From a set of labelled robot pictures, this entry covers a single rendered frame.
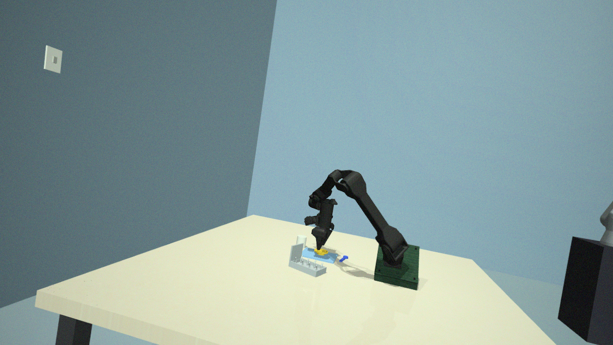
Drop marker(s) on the light blue mat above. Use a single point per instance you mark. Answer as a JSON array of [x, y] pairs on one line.
[[310, 253]]

